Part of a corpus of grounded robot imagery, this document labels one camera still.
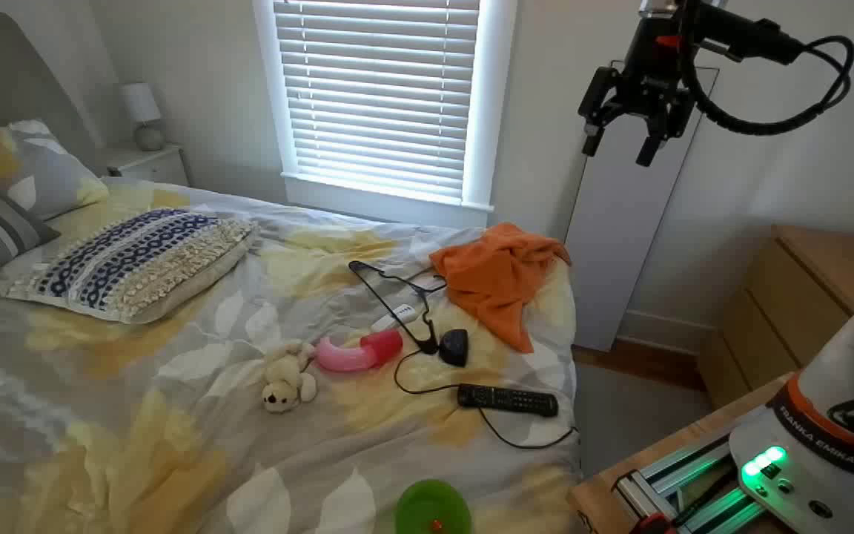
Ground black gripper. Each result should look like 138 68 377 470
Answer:
574 15 700 168

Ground orange cloth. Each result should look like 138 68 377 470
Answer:
426 223 573 356

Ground white leaning board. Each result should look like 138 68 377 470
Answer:
559 61 719 356

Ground light wooden dresser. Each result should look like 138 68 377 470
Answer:
694 223 854 410

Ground white window blinds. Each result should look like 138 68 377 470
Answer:
270 0 484 206

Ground black clothes hanger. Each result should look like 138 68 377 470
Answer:
347 258 451 356

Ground black remote control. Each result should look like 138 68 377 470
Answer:
452 383 559 420

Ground pink bowl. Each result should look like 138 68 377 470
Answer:
310 327 406 377

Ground cream plush toy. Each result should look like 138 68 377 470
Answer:
258 337 319 414

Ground green bowl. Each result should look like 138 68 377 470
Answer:
390 478 476 534

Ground white nightstand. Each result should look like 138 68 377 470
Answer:
94 141 193 190

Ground white table lamp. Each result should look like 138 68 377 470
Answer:
116 79 168 155

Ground blue patterned white pillow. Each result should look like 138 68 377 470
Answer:
3 205 258 327

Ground grey and yellow pillow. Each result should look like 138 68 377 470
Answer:
0 119 113 226

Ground grey padded headboard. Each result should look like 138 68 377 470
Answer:
0 6 120 172

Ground white window frame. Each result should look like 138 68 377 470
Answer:
248 0 522 232

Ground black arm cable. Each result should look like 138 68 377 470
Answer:
685 33 854 138

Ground black adapter with cord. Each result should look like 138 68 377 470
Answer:
390 327 578 454

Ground aluminium rail frame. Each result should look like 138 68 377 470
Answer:
611 429 783 534

